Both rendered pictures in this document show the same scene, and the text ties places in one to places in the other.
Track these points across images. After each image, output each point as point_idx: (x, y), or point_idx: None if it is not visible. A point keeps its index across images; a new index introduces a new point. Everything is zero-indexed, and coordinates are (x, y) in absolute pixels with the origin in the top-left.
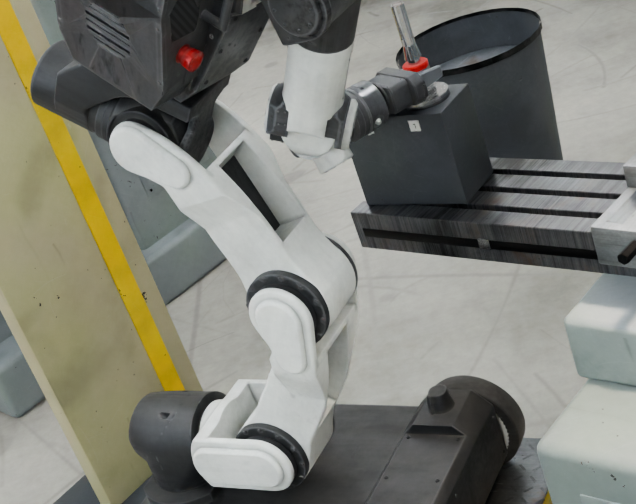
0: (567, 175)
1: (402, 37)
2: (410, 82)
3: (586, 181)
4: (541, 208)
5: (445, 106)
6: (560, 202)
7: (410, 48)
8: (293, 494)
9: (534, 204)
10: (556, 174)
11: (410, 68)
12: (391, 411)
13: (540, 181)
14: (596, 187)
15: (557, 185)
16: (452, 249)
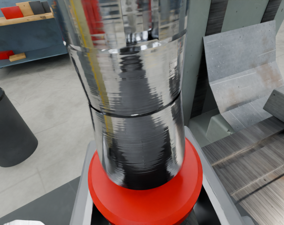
0: (220, 160)
1: (126, 14)
2: None
3: (251, 159)
4: None
5: (244, 211)
6: (282, 194)
7: (181, 109)
8: None
9: (271, 213)
10: (212, 164)
11: (185, 209)
12: None
13: (221, 180)
14: (269, 160)
15: (241, 176)
16: None
